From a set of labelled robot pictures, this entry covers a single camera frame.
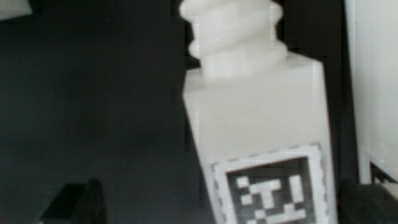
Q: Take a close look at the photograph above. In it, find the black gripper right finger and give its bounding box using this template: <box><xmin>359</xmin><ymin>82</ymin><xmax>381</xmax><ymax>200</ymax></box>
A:
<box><xmin>340</xmin><ymin>180</ymin><xmax>398</xmax><ymax>224</ymax></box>

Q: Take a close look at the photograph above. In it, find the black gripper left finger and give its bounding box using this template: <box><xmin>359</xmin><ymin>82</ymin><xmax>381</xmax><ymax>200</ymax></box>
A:
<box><xmin>40</xmin><ymin>178</ymin><xmax>107</xmax><ymax>224</ymax></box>

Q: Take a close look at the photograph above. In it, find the white square tabletop part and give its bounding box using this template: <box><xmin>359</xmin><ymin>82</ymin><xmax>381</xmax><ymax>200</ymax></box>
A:
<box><xmin>345</xmin><ymin>0</ymin><xmax>398</xmax><ymax>183</ymax></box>

